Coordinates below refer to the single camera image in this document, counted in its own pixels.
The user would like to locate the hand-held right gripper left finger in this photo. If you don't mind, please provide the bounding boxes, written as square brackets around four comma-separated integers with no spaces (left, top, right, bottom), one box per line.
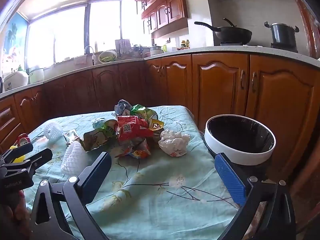
[24,151,112,240]

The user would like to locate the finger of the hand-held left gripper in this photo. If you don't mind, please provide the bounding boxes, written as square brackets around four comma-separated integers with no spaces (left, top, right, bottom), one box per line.
[5,148,53,176]
[2,142,34,163]

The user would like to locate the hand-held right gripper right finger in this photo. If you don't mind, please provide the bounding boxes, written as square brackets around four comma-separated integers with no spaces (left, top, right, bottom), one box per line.
[214,152,297,240]

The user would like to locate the white trash bin black liner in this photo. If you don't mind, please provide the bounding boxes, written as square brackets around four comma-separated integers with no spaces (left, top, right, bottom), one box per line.
[204,114,277,166]

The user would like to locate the red snack wrapper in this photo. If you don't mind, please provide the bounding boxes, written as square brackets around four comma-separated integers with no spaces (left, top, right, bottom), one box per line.
[115,116,153,144]

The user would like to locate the white tissue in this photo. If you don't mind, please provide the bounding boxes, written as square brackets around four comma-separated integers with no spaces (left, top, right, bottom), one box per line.
[158,129,190,157]

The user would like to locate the yellow snack wrapper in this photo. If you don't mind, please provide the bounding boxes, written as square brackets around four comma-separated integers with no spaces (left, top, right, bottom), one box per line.
[149,119,165,132]

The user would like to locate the small green snack wrapper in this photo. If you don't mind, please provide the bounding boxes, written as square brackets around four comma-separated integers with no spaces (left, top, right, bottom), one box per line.
[130,104,158,125]

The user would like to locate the person's left hand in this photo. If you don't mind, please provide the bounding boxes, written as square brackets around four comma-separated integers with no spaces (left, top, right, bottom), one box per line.
[0,190,28,240]

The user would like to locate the yellow plastic piece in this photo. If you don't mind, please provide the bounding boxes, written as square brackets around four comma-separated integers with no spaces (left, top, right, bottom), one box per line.
[10,145,26,163]

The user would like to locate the red can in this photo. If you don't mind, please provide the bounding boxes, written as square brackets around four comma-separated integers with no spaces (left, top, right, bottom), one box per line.
[17,134,30,146]

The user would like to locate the white box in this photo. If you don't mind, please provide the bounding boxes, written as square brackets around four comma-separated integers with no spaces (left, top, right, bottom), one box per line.
[61,141,87,174]

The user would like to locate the white foam fruit net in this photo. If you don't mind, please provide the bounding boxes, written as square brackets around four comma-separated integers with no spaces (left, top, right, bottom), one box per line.
[43,121,63,140]

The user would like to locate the small silver packet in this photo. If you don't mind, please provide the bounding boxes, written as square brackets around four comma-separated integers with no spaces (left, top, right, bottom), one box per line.
[63,129,80,144]

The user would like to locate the orange snack wrapper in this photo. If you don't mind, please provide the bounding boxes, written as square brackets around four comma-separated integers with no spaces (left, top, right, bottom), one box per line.
[115,140,152,158]

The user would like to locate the green floral tablecloth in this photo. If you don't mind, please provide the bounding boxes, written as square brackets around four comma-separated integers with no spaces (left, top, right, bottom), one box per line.
[24,105,240,240]

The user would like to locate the white rice cooker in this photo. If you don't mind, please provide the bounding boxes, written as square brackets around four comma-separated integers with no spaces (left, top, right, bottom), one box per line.
[3,70,29,91]

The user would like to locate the crumpled blue-grey wrapper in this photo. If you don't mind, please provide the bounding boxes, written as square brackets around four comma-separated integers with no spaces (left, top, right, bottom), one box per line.
[114,99,133,117]

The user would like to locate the white enamel pot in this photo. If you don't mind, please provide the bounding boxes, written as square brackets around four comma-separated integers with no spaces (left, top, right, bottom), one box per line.
[28,67,45,84]

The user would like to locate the wooden lower cabinets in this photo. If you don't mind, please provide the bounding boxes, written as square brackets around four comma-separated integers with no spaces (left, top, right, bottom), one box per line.
[0,52,320,178]

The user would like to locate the wooden cabinets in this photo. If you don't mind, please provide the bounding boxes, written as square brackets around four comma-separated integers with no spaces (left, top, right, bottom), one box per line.
[132,0,198,39]
[0,52,320,178]

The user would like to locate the chrome sink faucet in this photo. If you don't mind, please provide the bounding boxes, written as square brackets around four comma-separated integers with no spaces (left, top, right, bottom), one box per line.
[84,45,97,66]

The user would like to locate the green strainer basket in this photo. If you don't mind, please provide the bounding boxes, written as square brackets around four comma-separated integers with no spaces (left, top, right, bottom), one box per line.
[98,50,117,63]

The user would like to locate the kitchen window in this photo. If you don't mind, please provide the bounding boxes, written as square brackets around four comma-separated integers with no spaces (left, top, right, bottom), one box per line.
[25,0,150,69]

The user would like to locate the knife rack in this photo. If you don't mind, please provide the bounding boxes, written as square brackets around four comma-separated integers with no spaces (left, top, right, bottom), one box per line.
[115,39,132,55]

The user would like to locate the speckled kitchen countertop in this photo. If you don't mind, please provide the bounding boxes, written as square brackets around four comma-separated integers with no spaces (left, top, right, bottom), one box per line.
[0,44,320,100]

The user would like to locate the gas stove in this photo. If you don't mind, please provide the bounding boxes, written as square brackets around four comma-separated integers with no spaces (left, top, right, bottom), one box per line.
[220,41,299,53]

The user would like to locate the black wok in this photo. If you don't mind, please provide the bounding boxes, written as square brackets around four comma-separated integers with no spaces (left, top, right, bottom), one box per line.
[194,18,252,45]

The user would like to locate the dark cooking pot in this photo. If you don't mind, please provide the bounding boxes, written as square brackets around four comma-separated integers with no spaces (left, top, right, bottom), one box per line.
[264,22,300,46]

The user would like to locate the wooden upper cabinets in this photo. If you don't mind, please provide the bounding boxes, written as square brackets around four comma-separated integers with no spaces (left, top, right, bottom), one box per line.
[132,0,198,39]

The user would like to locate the wall poster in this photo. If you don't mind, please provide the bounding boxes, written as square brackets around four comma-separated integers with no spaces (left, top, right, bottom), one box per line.
[0,12,29,77]

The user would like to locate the red wooden door frame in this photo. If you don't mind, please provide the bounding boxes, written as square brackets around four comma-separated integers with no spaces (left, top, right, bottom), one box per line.
[291,0,320,60]

